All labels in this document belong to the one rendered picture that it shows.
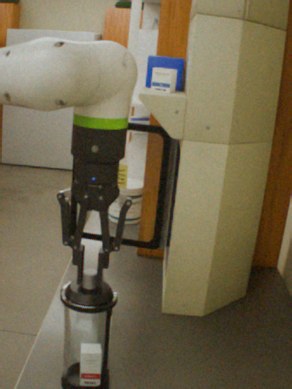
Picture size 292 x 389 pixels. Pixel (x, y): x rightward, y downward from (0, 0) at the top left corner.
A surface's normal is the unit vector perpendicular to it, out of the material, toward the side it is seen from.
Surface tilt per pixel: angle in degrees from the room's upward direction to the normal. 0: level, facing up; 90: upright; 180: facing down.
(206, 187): 90
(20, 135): 90
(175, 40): 90
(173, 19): 90
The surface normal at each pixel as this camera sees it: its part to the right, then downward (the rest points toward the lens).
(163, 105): -0.04, 0.29
